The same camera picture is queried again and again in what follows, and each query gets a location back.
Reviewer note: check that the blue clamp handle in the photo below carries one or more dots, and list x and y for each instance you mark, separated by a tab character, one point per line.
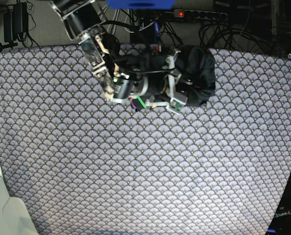
156	28

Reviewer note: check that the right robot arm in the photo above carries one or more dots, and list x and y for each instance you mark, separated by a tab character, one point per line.
84	23

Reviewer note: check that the white plastic bin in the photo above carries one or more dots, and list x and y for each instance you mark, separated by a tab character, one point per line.
14	217

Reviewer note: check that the black power strip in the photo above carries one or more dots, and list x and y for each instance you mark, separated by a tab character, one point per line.
197	14

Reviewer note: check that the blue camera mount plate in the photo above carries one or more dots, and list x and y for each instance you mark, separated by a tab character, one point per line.
140	4

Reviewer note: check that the fan-patterned table cloth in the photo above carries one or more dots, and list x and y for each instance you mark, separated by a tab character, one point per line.
83	165

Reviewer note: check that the black power adapter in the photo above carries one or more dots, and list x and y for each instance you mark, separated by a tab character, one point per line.
15	23

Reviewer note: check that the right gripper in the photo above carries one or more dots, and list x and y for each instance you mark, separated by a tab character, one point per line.
149	81

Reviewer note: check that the dark grey T-shirt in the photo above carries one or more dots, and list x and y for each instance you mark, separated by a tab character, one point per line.
198	68

